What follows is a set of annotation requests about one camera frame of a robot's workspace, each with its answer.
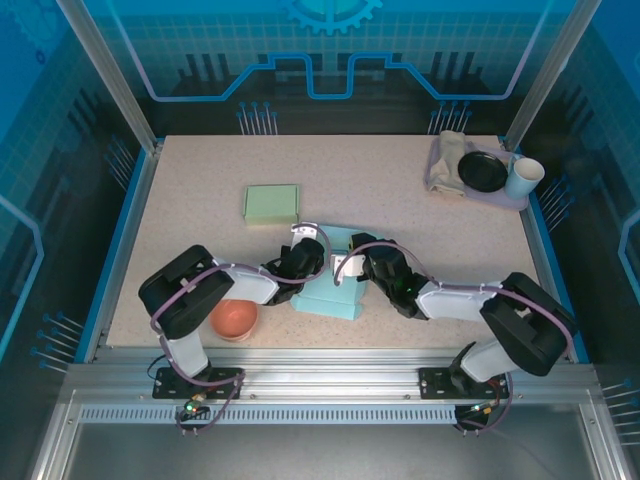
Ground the light blue paper box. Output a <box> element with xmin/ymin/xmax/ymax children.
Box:
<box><xmin>289</xmin><ymin>224</ymin><xmax>369</xmax><ymax>321</ymax></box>

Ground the green paper box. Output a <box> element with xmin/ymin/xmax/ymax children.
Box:
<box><xmin>242</xmin><ymin>183</ymin><xmax>302</xmax><ymax>227</ymax></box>

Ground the orange cup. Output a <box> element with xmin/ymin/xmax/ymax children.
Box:
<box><xmin>208</xmin><ymin>298</ymin><xmax>260</xmax><ymax>344</ymax></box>

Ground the beige folded cloth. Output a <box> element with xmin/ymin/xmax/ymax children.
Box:
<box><xmin>428</xmin><ymin>129</ymin><xmax>469</xmax><ymax>197</ymax></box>

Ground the lilac plastic tray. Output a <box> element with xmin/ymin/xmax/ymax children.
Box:
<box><xmin>423</xmin><ymin>135</ymin><xmax>531</xmax><ymax>211</ymax></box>

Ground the black round plate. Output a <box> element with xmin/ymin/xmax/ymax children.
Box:
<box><xmin>457</xmin><ymin>150</ymin><xmax>509</xmax><ymax>194</ymax></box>

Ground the light blue mug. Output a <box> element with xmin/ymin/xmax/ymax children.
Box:
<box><xmin>503</xmin><ymin>155</ymin><xmax>546</xmax><ymax>200</ymax></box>

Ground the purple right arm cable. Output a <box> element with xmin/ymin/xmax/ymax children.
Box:
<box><xmin>333</xmin><ymin>239</ymin><xmax>576</xmax><ymax>436</ymax></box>

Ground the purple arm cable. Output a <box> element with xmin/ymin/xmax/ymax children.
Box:
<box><xmin>333</xmin><ymin>239</ymin><xmax>576</xmax><ymax>436</ymax></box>
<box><xmin>149</xmin><ymin>223</ymin><xmax>331</xmax><ymax>436</ymax></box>

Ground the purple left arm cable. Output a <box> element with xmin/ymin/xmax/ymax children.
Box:
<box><xmin>149</xmin><ymin>223</ymin><xmax>331</xmax><ymax>436</ymax></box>

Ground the aluminium front rail beam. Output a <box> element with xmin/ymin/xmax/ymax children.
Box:
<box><xmin>64</xmin><ymin>347</ymin><xmax>599</xmax><ymax>401</ymax></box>

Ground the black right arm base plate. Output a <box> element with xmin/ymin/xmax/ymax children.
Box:
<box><xmin>418</xmin><ymin>364</ymin><xmax>511</xmax><ymax>401</ymax></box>

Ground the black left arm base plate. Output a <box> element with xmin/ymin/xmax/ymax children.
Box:
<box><xmin>152</xmin><ymin>366</ymin><xmax>245</xmax><ymax>400</ymax></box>

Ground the aluminium side rail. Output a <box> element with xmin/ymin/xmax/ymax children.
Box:
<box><xmin>82</xmin><ymin>138</ymin><xmax>165</xmax><ymax>364</ymax></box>
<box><xmin>499</xmin><ymin>135</ymin><xmax>591</xmax><ymax>364</ymax></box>

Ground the slotted grey cable duct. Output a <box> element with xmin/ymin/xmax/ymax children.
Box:
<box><xmin>77</xmin><ymin>405</ymin><xmax>461</xmax><ymax>426</ymax></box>

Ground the aluminium corner post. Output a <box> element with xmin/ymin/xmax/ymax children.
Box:
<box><xmin>502</xmin><ymin>0</ymin><xmax>601</xmax><ymax>154</ymax></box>
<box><xmin>54</xmin><ymin>0</ymin><xmax>164</xmax><ymax>151</ymax></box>

